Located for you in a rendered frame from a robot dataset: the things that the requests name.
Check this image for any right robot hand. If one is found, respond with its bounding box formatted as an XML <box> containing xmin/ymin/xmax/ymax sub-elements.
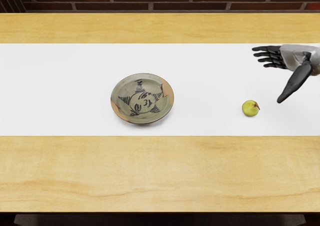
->
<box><xmin>251</xmin><ymin>44</ymin><xmax>320</xmax><ymax>104</ymax></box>

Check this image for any grey-green patterned ceramic plate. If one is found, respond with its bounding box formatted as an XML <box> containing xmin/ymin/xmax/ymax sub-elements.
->
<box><xmin>110</xmin><ymin>73</ymin><xmax>175</xmax><ymax>126</ymax></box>

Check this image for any small green pear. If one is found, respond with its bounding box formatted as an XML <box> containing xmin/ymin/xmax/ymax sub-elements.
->
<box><xmin>241</xmin><ymin>100</ymin><xmax>261</xmax><ymax>117</ymax></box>

